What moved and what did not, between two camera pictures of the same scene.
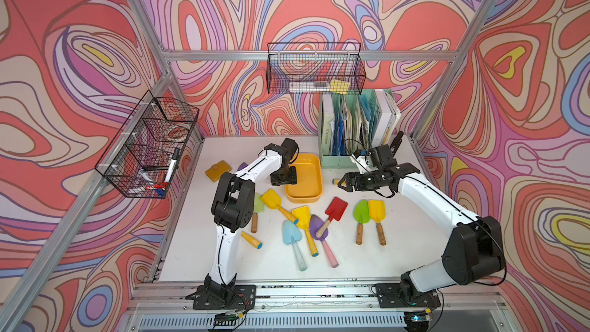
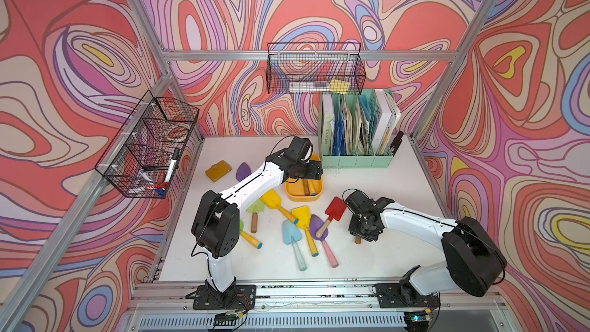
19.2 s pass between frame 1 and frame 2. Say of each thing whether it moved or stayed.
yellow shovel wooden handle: moved
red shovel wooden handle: stayed
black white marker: stayed
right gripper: moved
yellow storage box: stayed
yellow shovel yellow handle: stayed
